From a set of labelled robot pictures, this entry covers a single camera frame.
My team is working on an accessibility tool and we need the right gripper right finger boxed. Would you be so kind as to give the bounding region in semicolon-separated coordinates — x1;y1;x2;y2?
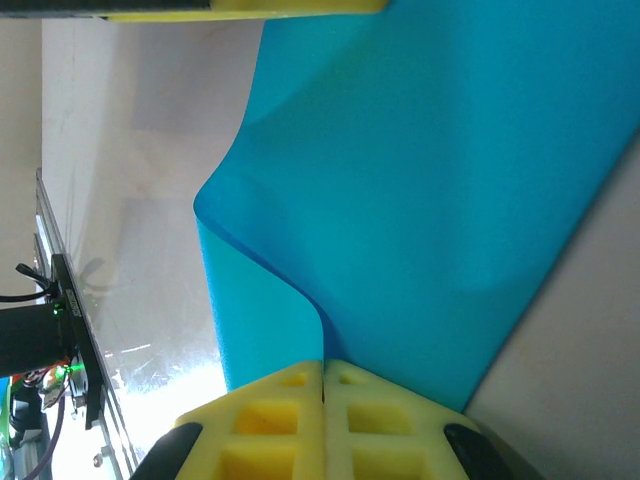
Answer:
323;360;521;480

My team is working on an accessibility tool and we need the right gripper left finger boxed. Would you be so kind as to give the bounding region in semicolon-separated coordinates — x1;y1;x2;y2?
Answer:
130;359;326;480

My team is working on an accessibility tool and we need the blue square paper sheet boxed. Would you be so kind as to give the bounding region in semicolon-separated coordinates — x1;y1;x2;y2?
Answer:
192;0;640;414

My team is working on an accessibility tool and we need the green-lit control board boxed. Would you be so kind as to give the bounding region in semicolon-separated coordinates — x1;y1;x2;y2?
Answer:
19;363;74;414

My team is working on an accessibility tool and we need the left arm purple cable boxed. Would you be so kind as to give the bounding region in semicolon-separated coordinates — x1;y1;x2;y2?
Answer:
27;392;67;480

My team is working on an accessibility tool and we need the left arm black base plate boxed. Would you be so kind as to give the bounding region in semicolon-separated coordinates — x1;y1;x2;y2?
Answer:
49;253;107;431

